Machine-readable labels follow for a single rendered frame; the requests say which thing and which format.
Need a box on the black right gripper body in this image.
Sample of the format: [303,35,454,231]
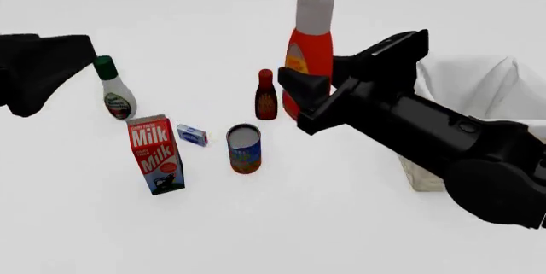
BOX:
[296,28,429,136]

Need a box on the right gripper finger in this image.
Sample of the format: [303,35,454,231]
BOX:
[277,66,332,114]
[332,54,359,91]

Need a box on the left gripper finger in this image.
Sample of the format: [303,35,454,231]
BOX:
[0,33,99,119]
[0,33,42,71]

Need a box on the red ketchup bottle grey cap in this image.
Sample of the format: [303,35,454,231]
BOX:
[282,0,335,121]

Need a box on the white basket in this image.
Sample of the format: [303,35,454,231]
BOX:
[398,54,546,194]

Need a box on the small dark red sauce bottle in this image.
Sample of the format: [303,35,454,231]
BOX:
[254,68,279,120]

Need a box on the white dressing bottle green cap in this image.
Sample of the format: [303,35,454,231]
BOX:
[93,55,138,120]

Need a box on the printed tin can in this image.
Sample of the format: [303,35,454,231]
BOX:
[225,123,262,175]

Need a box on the small blue white box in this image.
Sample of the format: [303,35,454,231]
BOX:
[176,123,210,148]

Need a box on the red milk carton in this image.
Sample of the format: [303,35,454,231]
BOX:
[125,114,186,196]

